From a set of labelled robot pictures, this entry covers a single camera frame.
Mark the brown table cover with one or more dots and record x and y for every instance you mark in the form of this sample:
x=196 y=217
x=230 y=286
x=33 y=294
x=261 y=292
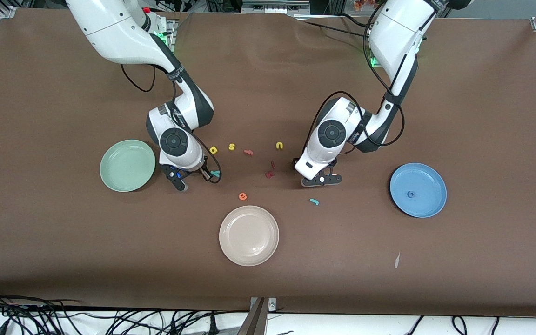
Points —
x=268 y=93

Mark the blue plate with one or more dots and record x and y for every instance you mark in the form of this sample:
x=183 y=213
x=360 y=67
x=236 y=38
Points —
x=424 y=181

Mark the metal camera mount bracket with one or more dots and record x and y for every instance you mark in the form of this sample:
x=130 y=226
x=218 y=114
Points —
x=259 y=316

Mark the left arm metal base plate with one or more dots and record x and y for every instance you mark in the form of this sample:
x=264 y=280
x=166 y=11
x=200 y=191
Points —
x=374 y=63

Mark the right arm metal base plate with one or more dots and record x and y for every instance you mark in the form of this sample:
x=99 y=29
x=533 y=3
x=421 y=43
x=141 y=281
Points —
x=171 y=28

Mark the metal corner bracket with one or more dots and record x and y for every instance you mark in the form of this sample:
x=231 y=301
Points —
x=6 y=12

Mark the small grey paper scrap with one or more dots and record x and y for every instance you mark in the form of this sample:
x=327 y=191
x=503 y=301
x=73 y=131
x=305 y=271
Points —
x=397 y=260

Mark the orange decorative objects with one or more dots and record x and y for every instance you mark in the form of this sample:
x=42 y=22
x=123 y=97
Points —
x=368 y=3

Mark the dark red letter k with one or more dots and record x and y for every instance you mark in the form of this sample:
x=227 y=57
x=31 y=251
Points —
x=269 y=174

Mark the green plate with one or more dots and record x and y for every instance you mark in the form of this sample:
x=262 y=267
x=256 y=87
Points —
x=127 y=165

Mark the beige plate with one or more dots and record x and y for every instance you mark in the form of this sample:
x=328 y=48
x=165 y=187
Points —
x=249 y=235

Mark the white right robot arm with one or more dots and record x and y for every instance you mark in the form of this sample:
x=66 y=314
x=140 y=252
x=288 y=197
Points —
x=114 y=32

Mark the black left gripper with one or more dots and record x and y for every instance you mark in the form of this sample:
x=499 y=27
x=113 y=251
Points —
x=334 y=162

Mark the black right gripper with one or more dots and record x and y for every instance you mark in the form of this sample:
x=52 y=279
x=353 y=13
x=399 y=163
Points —
x=201 y=171

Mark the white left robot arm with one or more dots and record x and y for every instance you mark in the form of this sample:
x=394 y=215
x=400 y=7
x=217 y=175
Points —
x=398 y=37

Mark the grey metal box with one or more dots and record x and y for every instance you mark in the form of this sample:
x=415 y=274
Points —
x=275 y=5

